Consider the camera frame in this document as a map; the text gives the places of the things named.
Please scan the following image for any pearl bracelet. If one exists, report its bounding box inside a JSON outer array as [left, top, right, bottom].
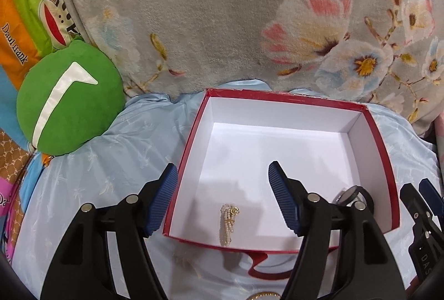
[[219, 203, 241, 247]]

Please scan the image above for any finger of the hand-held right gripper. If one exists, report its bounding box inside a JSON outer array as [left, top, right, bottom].
[[418, 178, 444, 218], [400, 183, 435, 228]]

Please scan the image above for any gold chain bracelet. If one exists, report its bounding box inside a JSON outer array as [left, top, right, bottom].
[[247, 291, 282, 300]]

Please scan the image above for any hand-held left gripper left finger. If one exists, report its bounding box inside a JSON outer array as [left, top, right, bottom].
[[40, 163, 179, 300]]

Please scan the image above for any red cardboard box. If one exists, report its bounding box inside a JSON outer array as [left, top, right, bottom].
[[163, 88, 400, 278]]

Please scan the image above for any grey floral pillow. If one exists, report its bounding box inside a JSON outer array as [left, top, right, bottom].
[[52, 0, 444, 138]]

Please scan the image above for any pink printed cloth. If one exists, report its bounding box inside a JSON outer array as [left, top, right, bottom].
[[430, 111, 444, 146]]

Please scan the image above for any colourful cartoon printed sheet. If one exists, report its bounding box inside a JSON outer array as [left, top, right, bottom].
[[0, 0, 91, 268]]

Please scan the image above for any green round pillow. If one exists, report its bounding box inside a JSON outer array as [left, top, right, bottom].
[[16, 41, 125, 157]]

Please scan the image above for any black wrist watch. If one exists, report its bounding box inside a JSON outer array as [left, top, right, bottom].
[[331, 185, 376, 215]]

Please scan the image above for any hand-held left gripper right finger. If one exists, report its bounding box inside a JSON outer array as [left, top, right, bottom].
[[268, 161, 406, 300]]

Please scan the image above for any light blue bed sheet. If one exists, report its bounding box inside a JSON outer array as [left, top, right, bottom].
[[9, 80, 443, 300]]

